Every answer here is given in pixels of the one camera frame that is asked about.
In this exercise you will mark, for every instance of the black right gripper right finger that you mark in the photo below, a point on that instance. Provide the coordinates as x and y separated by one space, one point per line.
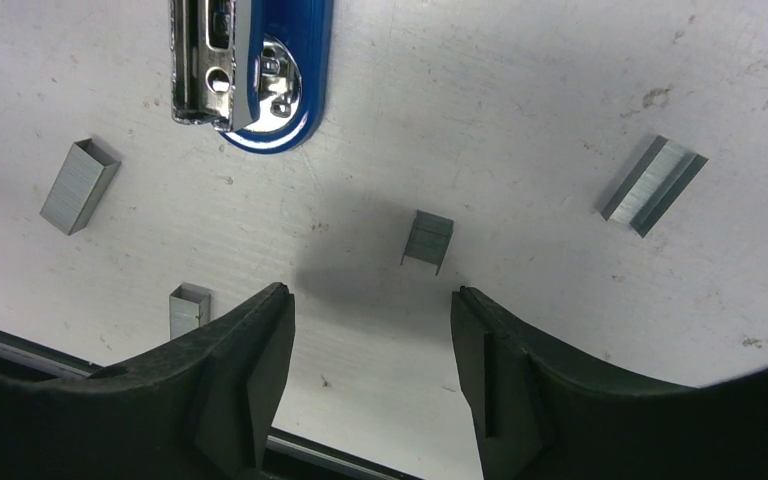
543 409

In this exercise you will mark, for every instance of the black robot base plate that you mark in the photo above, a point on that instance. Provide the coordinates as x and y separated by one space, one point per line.
287 456

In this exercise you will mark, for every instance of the blue stapler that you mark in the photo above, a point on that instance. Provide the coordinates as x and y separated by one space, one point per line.
254 71

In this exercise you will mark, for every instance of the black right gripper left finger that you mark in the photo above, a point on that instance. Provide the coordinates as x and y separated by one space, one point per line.
197 407

